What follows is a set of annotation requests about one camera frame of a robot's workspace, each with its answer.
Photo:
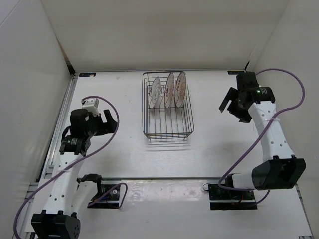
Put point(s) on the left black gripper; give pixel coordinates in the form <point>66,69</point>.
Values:
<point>109,127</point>

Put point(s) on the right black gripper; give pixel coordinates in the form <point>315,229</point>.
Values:
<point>244,116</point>

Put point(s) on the white plate orange sunburst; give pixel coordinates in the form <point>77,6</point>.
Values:
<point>180,89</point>

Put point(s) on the white plate red pattern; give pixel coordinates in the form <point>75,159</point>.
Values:
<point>169,90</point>

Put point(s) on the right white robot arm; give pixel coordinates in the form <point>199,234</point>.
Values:
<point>280,168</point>

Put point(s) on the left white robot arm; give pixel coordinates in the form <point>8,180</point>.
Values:
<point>71,194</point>

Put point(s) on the right blue corner label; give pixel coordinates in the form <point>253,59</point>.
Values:
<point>235,72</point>

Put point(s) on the blue corner label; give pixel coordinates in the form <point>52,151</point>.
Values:
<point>235,72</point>
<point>87,74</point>

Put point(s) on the white plate spiral pattern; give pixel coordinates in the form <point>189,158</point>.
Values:
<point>154,92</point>

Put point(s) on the left blue corner label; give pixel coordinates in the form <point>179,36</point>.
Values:
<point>87,74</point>

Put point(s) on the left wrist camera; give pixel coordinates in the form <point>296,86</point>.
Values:
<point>91,105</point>

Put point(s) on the wire dish rack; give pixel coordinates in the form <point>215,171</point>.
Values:
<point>159,123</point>

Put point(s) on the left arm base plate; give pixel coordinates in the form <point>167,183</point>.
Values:
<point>110,201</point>

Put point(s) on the left aluminium rail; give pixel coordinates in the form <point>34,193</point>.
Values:
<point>56,137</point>

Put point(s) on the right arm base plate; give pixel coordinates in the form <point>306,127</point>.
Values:
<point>225,200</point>

